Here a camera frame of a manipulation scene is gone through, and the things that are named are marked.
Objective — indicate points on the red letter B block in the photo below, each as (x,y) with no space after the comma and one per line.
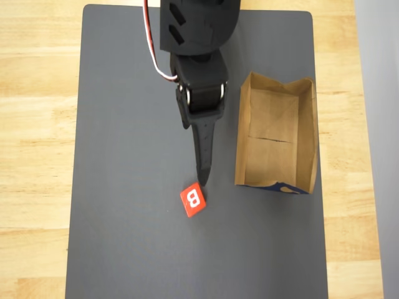
(193,199)

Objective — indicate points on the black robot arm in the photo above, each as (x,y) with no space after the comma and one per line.
(196,25)

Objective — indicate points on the grey rectangular table mat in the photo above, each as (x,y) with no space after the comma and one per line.
(124,155)

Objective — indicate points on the brown paper bag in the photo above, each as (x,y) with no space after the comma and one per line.
(274,137)

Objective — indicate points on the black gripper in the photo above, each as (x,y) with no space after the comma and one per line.
(204,96)

